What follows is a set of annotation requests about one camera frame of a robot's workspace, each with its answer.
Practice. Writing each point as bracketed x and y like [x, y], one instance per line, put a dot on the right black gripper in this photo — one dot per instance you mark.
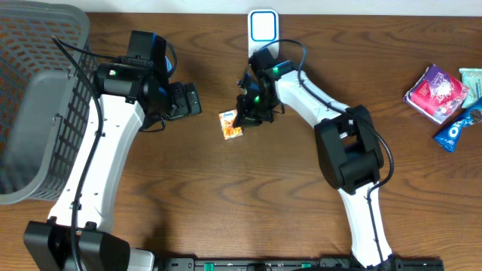
[245, 117]

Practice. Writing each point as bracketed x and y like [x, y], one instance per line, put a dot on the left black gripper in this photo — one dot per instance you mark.
[190, 100]

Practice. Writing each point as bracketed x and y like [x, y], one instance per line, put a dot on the orange Kleenex tissue pack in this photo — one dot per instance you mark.
[227, 120]

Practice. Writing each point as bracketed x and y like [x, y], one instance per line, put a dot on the pink purple liner pack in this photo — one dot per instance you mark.
[437, 94]

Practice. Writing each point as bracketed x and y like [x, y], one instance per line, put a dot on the blue Oreo cookie pack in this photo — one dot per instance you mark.
[448, 137]

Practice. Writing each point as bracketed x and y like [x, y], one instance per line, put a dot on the green wet wipes pack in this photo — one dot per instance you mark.
[471, 77]

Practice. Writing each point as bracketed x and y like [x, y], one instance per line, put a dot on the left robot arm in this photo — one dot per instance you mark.
[129, 94]

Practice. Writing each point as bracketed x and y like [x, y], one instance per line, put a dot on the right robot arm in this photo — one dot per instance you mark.
[348, 147]

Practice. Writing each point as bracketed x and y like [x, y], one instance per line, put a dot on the white barcode scanner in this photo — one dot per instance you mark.
[263, 28]

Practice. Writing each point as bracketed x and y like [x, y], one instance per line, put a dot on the grey plastic mesh basket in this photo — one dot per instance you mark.
[44, 106]

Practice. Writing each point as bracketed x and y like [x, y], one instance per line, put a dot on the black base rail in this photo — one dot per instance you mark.
[324, 263]

